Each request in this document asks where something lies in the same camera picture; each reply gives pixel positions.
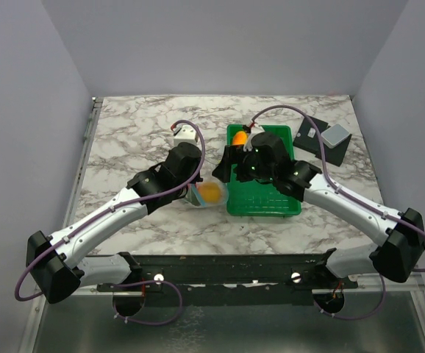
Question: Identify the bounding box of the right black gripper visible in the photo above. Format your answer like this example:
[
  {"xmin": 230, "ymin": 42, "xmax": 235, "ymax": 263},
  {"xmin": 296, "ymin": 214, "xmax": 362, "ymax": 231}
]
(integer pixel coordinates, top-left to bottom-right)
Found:
[{"xmin": 212, "ymin": 144, "xmax": 276, "ymax": 182}]

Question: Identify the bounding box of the clear zip top bag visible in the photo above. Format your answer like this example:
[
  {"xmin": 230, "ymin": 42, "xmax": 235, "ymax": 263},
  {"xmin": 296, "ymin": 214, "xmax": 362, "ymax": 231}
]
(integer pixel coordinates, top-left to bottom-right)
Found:
[{"xmin": 182, "ymin": 157, "xmax": 229, "ymax": 208}]

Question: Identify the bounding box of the peach fruit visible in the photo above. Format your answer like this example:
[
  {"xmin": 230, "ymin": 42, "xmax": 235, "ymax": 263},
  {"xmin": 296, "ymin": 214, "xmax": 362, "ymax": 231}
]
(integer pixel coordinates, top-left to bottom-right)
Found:
[{"xmin": 197, "ymin": 182, "xmax": 223, "ymax": 204}]

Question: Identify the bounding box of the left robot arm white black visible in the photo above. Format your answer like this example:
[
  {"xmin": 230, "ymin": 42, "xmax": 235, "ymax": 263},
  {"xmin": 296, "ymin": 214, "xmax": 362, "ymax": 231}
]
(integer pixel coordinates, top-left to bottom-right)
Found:
[{"xmin": 25, "ymin": 142, "xmax": 204, "ymax": 304}]

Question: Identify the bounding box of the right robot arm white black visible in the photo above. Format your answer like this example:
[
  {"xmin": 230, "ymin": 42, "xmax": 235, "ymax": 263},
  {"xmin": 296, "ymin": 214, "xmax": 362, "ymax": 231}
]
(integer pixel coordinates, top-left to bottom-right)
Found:
[{"xmin": 212, "ymin": 132, "xmax": 425, "ymax": 288}]

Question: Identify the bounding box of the green plastic bin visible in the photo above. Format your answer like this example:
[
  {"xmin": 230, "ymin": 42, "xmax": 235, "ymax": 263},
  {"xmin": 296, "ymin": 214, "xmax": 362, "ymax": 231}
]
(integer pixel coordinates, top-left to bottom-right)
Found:
[{"xmin": 226, "ymin": 124, "xmax": 301, "ymax": 218}]

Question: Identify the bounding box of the red yellow mango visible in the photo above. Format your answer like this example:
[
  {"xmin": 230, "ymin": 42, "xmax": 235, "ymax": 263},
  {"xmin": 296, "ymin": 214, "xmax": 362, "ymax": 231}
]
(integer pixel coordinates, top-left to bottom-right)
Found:
[{"xmin": 232, "ymin": 131, "xmax": 249, "ymax": 146}]

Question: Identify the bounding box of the grey scale platform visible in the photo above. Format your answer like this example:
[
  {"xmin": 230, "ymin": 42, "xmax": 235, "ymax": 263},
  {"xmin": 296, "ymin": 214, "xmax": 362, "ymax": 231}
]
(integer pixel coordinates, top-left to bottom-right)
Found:
[{"xmin": 321, "ymin": 124, "xmax": 350, "ymax": 149}]

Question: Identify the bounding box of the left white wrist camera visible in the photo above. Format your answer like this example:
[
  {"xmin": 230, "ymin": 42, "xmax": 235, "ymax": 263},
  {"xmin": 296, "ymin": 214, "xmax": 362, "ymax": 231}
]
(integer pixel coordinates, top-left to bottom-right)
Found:
[{"xmin": 171, "ymin": 124, "xmax": 199, "ymax": 147}]

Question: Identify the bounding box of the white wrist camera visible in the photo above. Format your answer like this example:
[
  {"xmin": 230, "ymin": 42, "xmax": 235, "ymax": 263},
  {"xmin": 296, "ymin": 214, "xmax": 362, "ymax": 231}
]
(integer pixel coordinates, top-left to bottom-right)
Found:
[
  {"xmin": 171, "ymin": 124, "xmax": 199, "ymax": 147},
  {"xmin": 243, "ymin": 121, "xmax": 265, "ymax": 151}
]

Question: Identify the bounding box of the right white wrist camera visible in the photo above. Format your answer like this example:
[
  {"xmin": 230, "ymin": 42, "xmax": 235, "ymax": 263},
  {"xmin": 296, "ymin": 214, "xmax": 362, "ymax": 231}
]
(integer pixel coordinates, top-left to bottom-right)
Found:
[{"xmin": 243, "ymin": 121, "xmax": 265, "ymax": 151}]

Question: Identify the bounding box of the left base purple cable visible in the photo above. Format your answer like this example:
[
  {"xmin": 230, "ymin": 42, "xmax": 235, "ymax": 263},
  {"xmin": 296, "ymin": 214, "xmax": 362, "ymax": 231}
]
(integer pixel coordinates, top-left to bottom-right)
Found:
[{"xmin": 113, "ymin": 279, "xmax": 185, "ymax": 327}]

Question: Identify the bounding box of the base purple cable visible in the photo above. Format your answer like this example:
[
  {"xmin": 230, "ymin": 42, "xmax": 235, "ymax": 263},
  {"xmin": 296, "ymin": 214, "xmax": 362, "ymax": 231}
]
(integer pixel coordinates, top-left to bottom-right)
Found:
[
  {"xmin": 318, "ymin": 274, "xmax": 387, "ymax": 321},
  {"xmin": 113, "ymin": 279, "xmax": 185, "ymax": 327}
]

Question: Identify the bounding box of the black mounting rail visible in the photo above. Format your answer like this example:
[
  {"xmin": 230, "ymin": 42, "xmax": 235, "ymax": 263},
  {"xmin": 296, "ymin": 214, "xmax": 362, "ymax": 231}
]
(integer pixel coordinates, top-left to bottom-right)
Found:
[{"xmin": 83, "ymin": 253, "xmax": 360, "ymax": 308}]

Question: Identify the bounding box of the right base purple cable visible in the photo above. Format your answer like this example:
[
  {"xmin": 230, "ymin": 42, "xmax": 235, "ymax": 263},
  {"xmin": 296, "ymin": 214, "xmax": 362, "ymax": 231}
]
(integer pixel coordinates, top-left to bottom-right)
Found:
[{"xmin": 318, "ymin": 274, "xmax": 387, "ymax": 321}]

